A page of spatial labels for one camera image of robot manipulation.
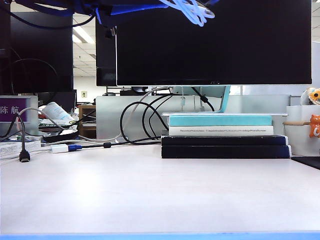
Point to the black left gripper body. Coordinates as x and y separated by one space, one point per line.
135 11

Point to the black monitor white label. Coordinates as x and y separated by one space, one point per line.
106 62

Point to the black AOC monitor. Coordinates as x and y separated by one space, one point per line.
225 50

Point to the grey partition panel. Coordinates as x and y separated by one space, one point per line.
110 117

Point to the white neuroscience book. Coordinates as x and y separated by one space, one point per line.
172 132

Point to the white cream tube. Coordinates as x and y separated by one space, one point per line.
56 111

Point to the brown wooden cabinet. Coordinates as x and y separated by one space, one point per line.
86 130

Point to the teal book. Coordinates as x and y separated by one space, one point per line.
220 121

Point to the colourful magazine stack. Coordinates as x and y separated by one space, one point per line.
50 124

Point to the black round stand base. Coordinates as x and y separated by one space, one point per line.
62 137

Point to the white adapter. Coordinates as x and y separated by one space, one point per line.
60 148

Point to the purple acrylic name plate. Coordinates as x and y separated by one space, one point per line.
10 110

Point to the white printed paper box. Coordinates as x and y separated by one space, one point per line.
15 148

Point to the wooden cup lid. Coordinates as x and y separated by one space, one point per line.
295 123

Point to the owl plush toy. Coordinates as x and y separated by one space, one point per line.
312 96

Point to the white storage box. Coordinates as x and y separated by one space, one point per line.
297 140

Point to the orange cat figurine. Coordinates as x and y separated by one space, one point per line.
314 127

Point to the wall socket plate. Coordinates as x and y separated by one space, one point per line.
84 94

